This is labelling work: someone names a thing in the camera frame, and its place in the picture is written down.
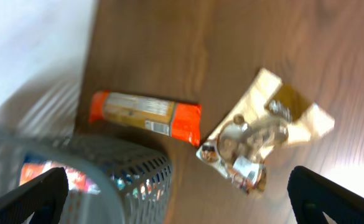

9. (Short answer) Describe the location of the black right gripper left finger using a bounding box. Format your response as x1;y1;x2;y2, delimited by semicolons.
0;167;68;224

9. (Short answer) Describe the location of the beige cookie bag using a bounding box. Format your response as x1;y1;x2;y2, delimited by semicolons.
196;68;335;194

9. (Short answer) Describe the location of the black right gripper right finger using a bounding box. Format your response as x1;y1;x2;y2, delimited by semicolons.
287;166;364;223

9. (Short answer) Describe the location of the dark grey plastic basket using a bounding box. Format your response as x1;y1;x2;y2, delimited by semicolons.
0;129;172;223

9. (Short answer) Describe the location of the colourful tissue multipack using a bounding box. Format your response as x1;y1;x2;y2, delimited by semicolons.
19;155;168;200

